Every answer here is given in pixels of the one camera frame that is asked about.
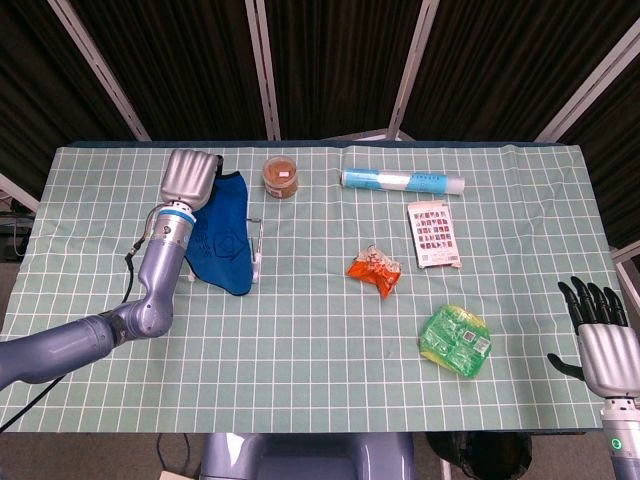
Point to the green snack packet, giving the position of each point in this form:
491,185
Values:
455,340

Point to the white box with picture grid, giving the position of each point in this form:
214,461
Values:
434,235

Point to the dark curtain panel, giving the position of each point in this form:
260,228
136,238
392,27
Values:
615,170
340,65
35,90
510,60
185,65

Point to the purple-grey robot torso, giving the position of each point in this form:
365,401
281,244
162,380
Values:
305,457

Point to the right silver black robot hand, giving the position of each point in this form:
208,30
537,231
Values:
610,360

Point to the orange snack packet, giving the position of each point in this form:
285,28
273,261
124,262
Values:
375,272

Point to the clear jar of rubber bands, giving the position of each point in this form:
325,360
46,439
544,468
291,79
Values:
281,177

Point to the green checked tablecloth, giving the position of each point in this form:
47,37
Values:
325,360

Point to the right purple-grey robot arm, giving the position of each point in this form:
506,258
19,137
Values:
622,450

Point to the white partition post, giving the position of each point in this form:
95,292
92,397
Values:
627,270
17,192
412,75
100,75
264,75
590,87

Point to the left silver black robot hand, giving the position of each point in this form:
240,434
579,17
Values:
187,175

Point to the blue white plastic film roll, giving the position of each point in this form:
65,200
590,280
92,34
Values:
400,181

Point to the blue towel with black trim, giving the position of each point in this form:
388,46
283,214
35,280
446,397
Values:
225,240

